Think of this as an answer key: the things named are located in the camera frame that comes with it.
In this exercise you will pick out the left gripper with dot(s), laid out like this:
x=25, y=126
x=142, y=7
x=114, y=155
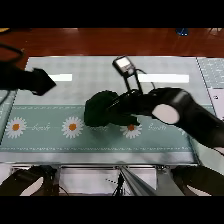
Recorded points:
x=42, y=82

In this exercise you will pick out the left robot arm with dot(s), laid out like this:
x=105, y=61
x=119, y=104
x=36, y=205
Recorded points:
x=13, y=79

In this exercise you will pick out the dark green garment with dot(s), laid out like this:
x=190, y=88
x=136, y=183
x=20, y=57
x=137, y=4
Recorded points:
x=96, y=110

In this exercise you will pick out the silver frame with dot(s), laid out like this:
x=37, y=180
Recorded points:
x=143, y=181

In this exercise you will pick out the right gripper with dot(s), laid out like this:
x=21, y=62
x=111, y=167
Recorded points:
x=133, y=103

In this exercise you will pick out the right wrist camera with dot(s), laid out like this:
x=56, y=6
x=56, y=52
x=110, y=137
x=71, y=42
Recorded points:
x=124, y=65

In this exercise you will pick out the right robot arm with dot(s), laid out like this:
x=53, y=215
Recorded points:
x=200, y=120

